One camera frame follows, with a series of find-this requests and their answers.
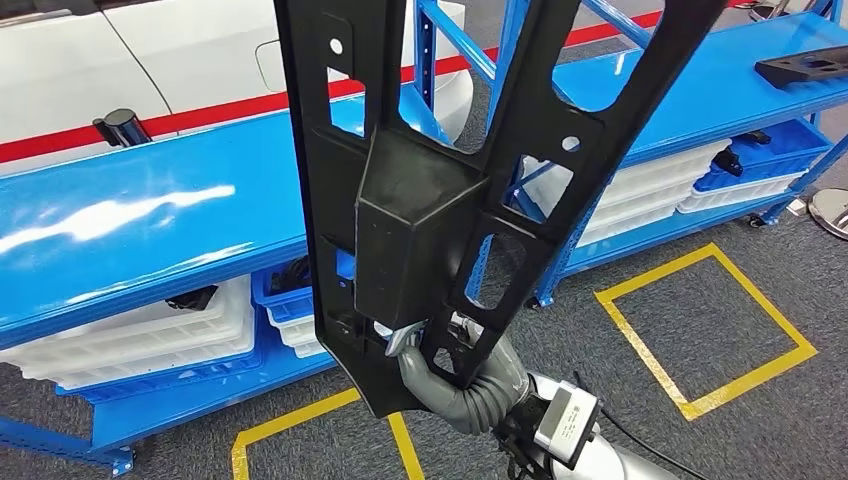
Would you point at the black plastic plate part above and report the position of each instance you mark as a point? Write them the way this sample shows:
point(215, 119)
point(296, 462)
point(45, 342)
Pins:
point(795, 69)
point(411, 232)

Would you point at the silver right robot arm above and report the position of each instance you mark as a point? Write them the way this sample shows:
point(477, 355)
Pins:
point(623, 467)

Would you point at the black part in bin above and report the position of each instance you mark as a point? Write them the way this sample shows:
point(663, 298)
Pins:
point(729, 162)
point(291, 275)

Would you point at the black part in crate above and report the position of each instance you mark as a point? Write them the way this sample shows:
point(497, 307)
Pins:
point(192, 298)

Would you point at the blue steel shelf rack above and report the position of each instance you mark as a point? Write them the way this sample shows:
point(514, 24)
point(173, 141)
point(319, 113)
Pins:
point(696, 86)
point(132, 218)

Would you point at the blue plastic bin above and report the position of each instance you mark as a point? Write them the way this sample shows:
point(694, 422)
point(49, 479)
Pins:
point(782, 156)
point(291, 308)

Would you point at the white plastic tray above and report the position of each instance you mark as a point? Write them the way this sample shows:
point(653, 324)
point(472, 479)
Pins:
point(735, 195)
point(295, 328)
point(311, 350)

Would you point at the white plastic crate stack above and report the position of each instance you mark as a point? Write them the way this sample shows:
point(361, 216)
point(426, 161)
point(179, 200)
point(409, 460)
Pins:
point(649, 192)

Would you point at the yellow floor tape square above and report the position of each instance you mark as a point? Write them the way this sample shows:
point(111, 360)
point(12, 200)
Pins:
point(662, 270)

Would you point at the red barrier belt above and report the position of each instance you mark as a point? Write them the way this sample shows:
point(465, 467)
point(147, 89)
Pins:
point(218, 109)

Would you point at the flat blue plastic tray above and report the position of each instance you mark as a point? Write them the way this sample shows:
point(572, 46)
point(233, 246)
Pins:
point(199, 366)

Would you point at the white car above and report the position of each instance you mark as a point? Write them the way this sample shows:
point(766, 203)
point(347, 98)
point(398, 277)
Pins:
point(66, 73)

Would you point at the chrome stanchion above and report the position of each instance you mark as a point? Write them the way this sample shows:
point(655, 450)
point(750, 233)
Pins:
point(768, 12)
point(831, 212)

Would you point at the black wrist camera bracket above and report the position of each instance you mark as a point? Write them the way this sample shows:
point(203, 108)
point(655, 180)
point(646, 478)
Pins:
point(517, 437)

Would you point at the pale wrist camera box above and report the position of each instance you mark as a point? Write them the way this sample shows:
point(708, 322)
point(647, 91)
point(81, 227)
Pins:
point(570, 424)

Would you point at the black stanchion post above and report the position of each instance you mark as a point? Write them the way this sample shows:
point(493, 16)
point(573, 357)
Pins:
point(126, 129)

